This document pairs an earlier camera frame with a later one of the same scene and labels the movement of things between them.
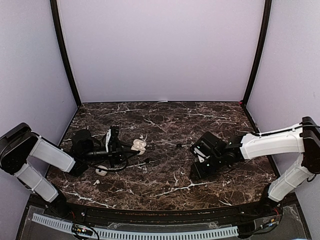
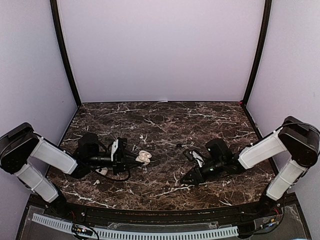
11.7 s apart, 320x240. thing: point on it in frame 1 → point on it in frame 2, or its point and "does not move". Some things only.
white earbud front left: [97, 181] does not move
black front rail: [80, 212] does not move
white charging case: [139, 144] → [144, 156]
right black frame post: [266, 21] does not move
